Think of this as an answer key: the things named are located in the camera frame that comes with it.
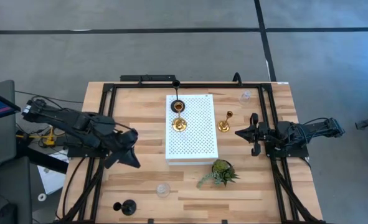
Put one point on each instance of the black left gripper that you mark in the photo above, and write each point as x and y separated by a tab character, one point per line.
121	144

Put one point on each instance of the black aluminium table frame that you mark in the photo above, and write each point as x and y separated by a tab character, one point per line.
221	85

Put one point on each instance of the yellow clamp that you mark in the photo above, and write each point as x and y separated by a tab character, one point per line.
50	140

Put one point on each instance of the gold candlestick holder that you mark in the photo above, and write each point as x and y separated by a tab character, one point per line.
223	126
179	125

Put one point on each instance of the white paper sheet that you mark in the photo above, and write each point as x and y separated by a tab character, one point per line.
51	180

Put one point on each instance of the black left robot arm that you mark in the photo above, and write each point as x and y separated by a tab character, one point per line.
78	123

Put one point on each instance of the black table leg beam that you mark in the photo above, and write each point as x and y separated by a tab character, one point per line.
43	160

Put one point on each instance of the green succulent in pot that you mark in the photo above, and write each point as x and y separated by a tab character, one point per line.
221	166

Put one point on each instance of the dark grey desk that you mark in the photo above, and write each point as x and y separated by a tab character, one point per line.
12	186

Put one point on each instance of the white tape roll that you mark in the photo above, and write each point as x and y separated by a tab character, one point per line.
40	197

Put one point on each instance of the black camera bar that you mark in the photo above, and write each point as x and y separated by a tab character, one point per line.
152	77

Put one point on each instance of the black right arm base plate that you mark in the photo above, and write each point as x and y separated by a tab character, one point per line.
295	152

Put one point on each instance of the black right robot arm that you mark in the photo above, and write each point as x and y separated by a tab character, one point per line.
314	127

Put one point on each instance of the black computer mouse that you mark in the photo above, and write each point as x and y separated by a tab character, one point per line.
7	214

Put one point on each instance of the black candlestick holder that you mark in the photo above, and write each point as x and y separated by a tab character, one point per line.
173	106
128	207

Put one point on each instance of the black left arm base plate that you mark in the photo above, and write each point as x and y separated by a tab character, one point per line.
84	153

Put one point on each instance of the black hook bracket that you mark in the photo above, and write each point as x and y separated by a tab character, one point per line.
237	77

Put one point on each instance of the white perforated metal box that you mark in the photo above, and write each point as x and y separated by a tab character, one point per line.
199	146

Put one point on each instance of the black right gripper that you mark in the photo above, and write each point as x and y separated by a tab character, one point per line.
261	133

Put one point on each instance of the clear glass candle holder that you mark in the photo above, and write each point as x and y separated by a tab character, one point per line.
244	98
163	190

